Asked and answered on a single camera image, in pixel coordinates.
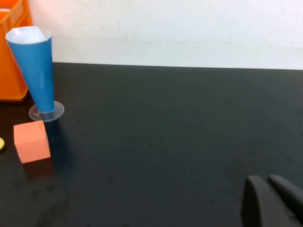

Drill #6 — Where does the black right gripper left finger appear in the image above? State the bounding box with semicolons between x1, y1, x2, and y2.
241;175;302;227

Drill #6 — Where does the blue paper cone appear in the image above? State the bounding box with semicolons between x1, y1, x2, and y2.
5;26;56;114

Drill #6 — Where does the blue paper cone cup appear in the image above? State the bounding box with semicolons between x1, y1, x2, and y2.
5;26;65;122

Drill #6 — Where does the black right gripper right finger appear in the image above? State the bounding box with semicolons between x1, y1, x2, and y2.
267;174;303;224

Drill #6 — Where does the orange foam cube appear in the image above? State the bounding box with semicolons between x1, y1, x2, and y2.
13;120;51;164

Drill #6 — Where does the orange plastic cutlery crate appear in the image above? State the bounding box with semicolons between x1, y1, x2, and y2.
0;0;33;102

